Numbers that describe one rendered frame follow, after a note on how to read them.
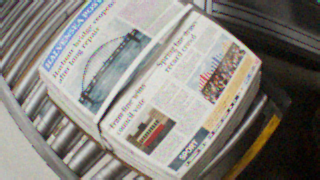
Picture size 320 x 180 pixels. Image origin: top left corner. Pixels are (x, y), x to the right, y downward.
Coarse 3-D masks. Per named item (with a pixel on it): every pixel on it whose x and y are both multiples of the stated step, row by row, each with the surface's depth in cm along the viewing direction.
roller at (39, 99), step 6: (42, 84) 156; (36, 90) 156; (42, 90) 155; (36, 96) 155; (42, 96) 155; (30, 102) 154; (36, 102) 154; (42, 102) 155; (24, 108) 154; (30, 108) 153; (36, 108) 154; (42, 108) 156; (30, 114) 153; (36, 114) 155
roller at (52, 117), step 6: (48, 108) 154; (54, 108) 154; (48, 114) 153; (54, 114) 153; (60, 114) 154; (42, 120) 153; (48, 120) 153; (54, 120) 153; (60, 120) 155; (36, 126) 153; (42, 126) 152; (48, 126) 152; (54, 126) 154; (42, 132) 152; (48, 132) 152; (48, 138) 154
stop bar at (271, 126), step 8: (272, 120) 150; (264, 128) 150; (272, 128) 150; (264, 136) 149; (256, 144) 148; (248, 152) 148; (256, 152) 148; (240, 160) 147; (248, 160) 147; (232, 168) 147; (240, 168) 147; (224, 176) 146; (232, 176) 146
